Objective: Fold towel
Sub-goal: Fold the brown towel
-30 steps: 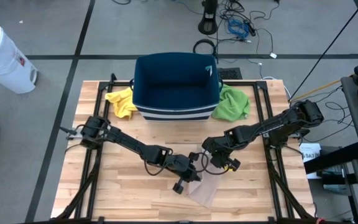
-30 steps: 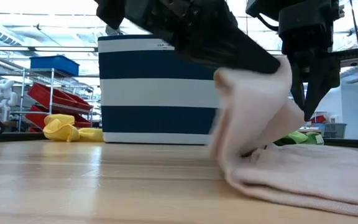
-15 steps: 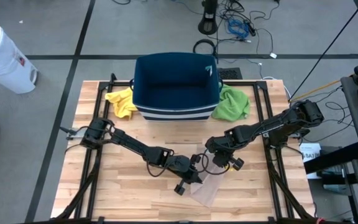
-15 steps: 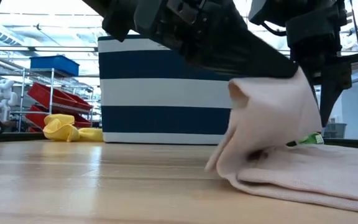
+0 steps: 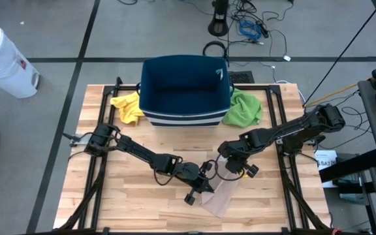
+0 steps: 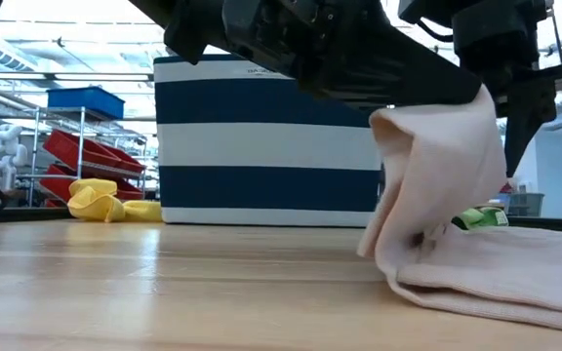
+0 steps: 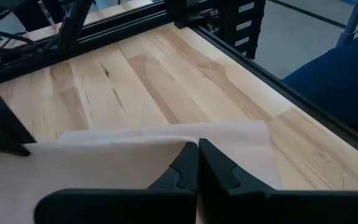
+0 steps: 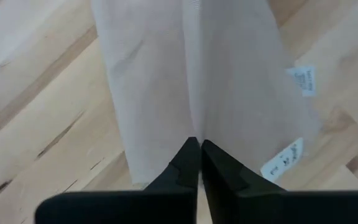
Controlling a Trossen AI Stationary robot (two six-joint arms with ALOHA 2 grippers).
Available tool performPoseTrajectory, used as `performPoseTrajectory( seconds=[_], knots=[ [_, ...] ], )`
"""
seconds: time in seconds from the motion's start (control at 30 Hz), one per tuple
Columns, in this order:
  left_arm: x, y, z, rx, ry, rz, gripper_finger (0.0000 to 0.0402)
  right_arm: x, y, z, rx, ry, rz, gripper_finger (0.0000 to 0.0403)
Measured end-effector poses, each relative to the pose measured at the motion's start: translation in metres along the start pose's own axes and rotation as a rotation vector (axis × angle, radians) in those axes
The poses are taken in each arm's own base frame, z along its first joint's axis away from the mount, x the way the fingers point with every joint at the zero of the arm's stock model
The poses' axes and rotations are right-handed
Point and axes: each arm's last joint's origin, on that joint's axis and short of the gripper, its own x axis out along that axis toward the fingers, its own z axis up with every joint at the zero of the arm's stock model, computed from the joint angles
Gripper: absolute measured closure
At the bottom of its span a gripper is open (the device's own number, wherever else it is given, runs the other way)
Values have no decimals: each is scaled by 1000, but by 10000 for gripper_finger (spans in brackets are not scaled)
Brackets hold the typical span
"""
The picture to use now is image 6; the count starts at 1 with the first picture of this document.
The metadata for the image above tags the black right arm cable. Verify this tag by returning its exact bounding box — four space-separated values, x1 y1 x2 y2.
416 18 457 45

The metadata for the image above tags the navy white striped fabric basket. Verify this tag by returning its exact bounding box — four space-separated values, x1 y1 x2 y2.
153 54 384 228

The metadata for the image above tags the black metal table frame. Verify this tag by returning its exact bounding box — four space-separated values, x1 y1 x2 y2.
0 207 562 236

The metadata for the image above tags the yellow microfiber towel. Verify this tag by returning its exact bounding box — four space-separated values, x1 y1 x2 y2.
67 177 164 224

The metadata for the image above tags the red plastic bin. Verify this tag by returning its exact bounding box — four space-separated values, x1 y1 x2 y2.
39 163 144 202
42 129 146 175

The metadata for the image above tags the pale pink towel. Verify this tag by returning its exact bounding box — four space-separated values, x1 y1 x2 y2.
357 83 562 336

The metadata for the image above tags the green microfiber towel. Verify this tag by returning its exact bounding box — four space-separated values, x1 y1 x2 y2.
451 207 510 231

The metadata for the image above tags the blue plastic bin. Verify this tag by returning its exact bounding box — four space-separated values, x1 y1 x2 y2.
46 86 126 121

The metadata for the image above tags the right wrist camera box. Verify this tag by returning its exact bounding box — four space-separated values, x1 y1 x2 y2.
397 0 553 50

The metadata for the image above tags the grey plastic bin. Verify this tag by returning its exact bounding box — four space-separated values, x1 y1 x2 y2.
507 192 545 218

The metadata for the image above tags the metal wire shelf rack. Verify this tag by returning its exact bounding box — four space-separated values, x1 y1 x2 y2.
17 105 148 210

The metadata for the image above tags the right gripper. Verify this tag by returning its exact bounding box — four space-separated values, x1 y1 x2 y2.
459 28 562 177

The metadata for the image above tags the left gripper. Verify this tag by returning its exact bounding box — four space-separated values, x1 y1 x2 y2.
163 0 483 109

